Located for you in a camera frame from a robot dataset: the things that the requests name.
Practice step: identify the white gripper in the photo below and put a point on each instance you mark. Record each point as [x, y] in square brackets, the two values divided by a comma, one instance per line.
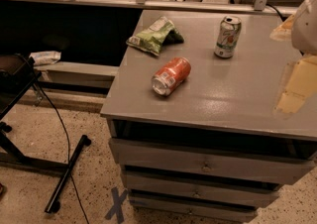
[306, 26]

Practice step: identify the white green 7up can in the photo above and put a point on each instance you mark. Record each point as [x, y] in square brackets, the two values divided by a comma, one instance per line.
[230, 29]

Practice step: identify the orange soda can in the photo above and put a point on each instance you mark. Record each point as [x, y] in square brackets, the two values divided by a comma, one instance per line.
[170, 76]

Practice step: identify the grey drawer cabinet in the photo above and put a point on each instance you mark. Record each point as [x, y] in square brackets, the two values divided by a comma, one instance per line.
[224, 105]

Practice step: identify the green chip bag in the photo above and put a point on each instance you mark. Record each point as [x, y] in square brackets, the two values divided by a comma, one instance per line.
[151, 40]

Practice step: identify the middle grey drawer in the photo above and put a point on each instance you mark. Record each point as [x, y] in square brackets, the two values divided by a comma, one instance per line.
[198, 189]

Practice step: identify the grey drawer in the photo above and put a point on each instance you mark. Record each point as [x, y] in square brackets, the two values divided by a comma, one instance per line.
[171, 204]
[207, 162]
[198, 189]

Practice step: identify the top grey drawer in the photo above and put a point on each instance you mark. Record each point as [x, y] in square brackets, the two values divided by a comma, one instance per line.
[207, 162]

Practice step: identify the bottom grey drawer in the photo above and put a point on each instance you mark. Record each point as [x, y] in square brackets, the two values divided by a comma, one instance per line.
[171, 204]

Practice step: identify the white crumpled plastic bag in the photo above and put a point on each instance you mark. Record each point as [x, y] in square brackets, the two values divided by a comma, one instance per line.
[47, 57]

